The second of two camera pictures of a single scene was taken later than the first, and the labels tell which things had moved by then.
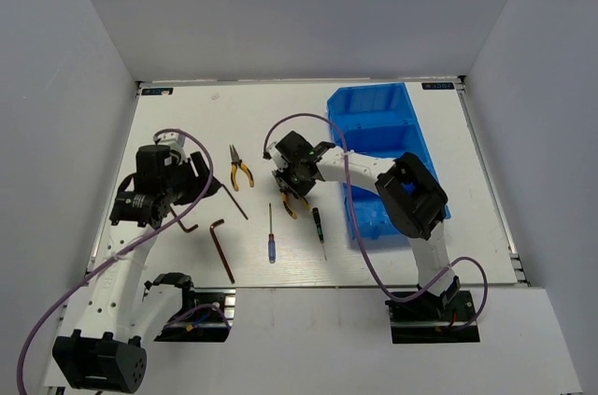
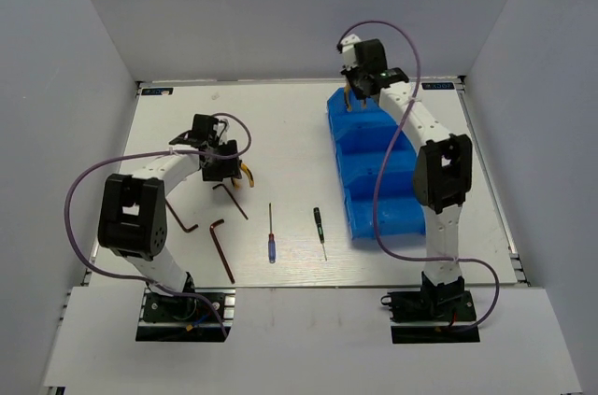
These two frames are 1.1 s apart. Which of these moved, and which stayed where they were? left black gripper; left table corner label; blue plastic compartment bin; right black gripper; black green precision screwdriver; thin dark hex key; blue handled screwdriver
Moved: right black gripper; left black gripper
Stayed: blue handled screwdriver; blue plastic compartment bin; black green precision screwdriver; left table corner label; thin dark hex key
